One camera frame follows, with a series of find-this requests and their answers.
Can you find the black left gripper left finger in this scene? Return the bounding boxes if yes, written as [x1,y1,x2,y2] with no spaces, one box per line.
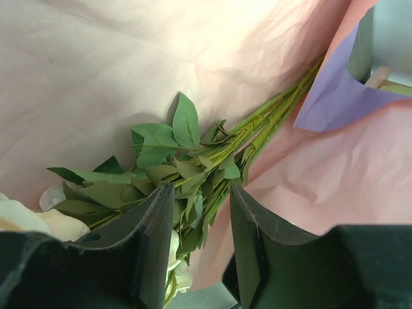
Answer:
[1,184,174,308]

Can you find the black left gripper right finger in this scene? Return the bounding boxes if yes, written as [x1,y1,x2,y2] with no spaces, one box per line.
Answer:
[222,187,411,308]

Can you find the rose bouquet flowers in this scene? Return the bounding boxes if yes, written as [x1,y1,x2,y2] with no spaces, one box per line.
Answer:
[0,54,326,309]

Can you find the purple pink wrapping paper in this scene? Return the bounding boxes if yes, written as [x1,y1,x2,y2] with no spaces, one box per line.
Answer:
[0,0,412,290]

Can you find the pink three-tier shelf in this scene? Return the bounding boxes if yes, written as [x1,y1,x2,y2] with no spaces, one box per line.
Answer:
[364,66,411,96]

